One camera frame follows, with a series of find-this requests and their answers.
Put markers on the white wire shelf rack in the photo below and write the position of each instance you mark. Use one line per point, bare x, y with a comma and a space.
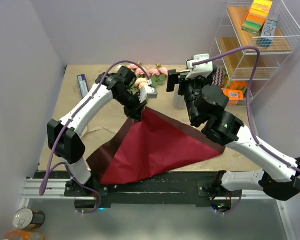
254, 64

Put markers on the purple wavy scrub pad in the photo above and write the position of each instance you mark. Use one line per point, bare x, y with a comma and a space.
218, 77

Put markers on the red wrapping paper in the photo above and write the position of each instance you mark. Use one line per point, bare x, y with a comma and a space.
155, 145

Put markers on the pink white flower bunch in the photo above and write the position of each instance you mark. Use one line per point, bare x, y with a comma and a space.
157, 76

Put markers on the tin can silver lid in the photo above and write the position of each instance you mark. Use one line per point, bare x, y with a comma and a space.
28, 219

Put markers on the orange packet bottom shelf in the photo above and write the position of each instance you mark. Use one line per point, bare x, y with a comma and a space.
236, 97

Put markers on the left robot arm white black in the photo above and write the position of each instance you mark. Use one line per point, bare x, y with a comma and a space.
64, 135

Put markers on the cream ribbon gold lettering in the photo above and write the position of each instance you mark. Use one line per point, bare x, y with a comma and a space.
97, 128

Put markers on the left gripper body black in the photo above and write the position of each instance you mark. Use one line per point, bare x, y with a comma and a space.
130, 102

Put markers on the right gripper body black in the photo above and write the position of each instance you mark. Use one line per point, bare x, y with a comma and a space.
191, 88

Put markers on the purple white toothpaste box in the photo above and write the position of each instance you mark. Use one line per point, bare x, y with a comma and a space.
83, 85

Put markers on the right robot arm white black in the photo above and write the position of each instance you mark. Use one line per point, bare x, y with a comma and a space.
278, 176

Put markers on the white ribbed vase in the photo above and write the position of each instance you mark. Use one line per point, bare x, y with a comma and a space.
178, 101

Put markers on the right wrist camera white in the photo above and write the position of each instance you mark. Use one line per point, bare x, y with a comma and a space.
202, 69

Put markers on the orange green sponge pack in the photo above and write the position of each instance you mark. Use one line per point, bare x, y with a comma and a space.
240, 86

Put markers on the white blue tall box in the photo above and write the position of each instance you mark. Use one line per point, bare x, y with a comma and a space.
266, 37

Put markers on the colourful sponge pack top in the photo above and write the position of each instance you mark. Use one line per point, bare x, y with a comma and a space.
257, 16

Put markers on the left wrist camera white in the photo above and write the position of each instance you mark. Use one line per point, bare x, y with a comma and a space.
147, 92

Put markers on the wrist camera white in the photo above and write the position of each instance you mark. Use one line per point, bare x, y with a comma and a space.
147, 92
202, 69

